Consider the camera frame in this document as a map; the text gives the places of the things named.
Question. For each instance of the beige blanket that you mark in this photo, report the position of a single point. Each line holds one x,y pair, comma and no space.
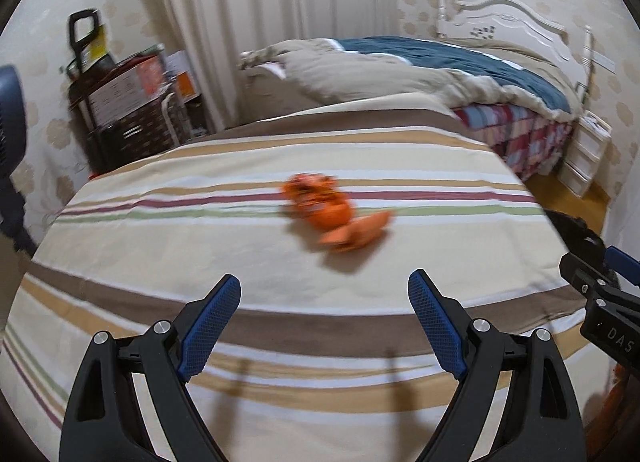
320,72

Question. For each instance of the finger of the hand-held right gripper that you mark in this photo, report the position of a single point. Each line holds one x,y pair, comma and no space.
582,274
625,267

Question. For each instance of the blue duvet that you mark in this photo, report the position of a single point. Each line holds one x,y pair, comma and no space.
450,62

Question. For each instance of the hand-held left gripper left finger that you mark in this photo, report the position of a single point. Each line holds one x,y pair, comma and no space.
210,329

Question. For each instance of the white bed headboard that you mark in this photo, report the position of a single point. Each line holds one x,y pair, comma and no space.
520,24

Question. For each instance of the cardboard box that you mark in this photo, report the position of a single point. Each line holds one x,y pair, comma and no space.
122,89

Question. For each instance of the orange snack bag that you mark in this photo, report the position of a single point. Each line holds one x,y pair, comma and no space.
317,199

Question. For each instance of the plaid bed sheet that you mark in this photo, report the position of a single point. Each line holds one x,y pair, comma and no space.
520,134

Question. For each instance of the brown woven basket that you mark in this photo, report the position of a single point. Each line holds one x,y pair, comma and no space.
145,132

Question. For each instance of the white drawer nightstand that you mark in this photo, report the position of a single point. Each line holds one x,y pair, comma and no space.
582,157

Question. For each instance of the white curtain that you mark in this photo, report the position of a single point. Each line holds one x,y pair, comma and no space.
280,17

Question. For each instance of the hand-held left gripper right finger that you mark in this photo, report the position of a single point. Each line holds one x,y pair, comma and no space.
435,329

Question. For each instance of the blue office chair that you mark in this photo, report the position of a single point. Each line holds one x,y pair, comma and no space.
11,132

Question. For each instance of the small orange packet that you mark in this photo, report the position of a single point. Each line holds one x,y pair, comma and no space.
360,234

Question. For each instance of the orange white box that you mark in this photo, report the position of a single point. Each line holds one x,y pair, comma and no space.
181,77

